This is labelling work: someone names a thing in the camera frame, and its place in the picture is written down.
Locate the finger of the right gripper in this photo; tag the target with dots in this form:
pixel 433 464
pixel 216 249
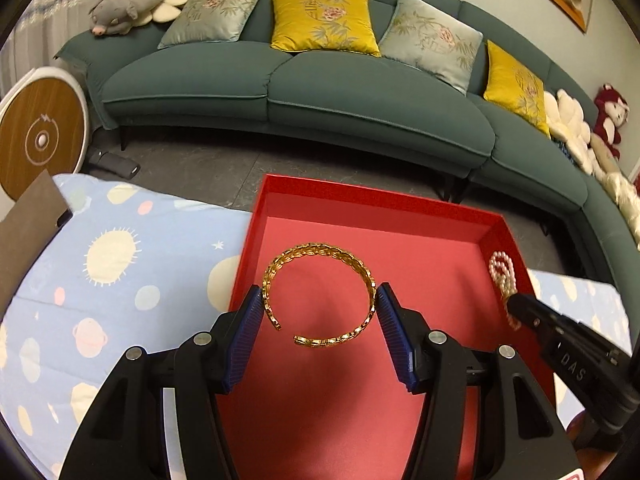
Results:
pixel 527 312

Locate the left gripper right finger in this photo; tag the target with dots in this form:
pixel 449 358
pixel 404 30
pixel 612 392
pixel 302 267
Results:
pixel 517 433

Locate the white curtain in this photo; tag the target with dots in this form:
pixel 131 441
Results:
pixel 38 34

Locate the green curved sofa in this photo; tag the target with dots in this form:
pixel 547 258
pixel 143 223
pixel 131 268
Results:
pixel 372 104

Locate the red monkey plush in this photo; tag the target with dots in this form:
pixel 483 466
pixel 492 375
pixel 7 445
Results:
pixel 613 113

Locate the round wooden white appliance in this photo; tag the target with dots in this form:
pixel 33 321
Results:
pixel 44 127

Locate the cream flower cushion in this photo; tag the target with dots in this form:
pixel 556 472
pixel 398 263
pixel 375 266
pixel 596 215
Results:
pixel 566 122

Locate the grey-green embroidered cushion left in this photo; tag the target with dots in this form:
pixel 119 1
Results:
pixel 209 21

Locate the grey pig plush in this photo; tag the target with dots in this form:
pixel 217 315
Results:
pixel 117 17

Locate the yellow embroidered cushion right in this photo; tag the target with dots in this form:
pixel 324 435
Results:
pixel 515 88

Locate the cream satin cushion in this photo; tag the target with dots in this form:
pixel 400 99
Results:
pixel 622 193

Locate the yellow embroidered cushion left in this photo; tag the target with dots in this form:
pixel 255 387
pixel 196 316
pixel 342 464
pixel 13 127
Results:
pixel 335 25

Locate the blue planet tablecloth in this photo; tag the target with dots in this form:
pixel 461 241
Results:
pixel 131 268

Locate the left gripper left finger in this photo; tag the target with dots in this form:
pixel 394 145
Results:
pixel 122 436

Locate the brown notebook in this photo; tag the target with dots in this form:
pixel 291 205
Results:
pixel 27 230

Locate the red shallow box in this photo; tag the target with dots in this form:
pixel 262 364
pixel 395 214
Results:
pixel 320 398

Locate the gold cuff bangle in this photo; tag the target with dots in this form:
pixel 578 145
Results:
pixel 323 294

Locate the yellow embroidered cushion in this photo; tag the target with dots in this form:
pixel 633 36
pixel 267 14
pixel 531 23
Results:
pixel 515 88
pixel 335 25

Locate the grey-green embroidered cushion right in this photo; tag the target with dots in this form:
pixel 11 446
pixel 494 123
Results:
pixel 421 36

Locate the grey-green embroidered cushion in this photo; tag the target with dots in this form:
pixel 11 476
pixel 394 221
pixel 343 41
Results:
pixel 421 36
pixel 209 21

